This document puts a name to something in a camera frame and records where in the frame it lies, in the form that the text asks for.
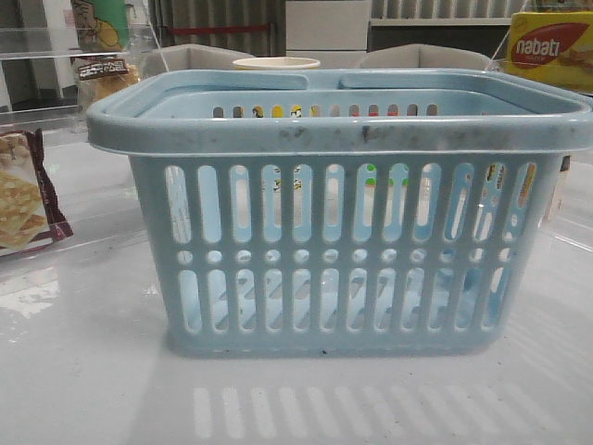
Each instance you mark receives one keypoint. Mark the white cabinet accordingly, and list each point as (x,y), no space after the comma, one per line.
(327,25)

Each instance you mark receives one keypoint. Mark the grey armchair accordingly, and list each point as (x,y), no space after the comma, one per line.
(413,56)
(189,57)

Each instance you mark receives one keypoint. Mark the light blue plastic basket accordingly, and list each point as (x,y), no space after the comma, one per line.
(340,211)

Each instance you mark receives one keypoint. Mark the grey armchair left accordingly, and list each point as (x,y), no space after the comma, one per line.
(189,57)

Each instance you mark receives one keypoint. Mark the green cartoon snack bag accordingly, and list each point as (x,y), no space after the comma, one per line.
(101,25)

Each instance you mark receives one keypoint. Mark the packaged bread brown label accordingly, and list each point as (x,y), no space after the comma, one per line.
(99,78)

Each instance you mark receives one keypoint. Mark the cracker snack bag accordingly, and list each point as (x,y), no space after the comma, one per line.
(31,218)

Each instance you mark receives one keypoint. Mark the clear acrylic display stand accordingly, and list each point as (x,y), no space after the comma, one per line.
(40,82)

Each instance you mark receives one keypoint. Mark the grey armchair right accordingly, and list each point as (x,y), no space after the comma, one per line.
(413,56)

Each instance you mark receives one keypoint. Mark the yellow nabati wafer box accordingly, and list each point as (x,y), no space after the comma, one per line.
(553,48)

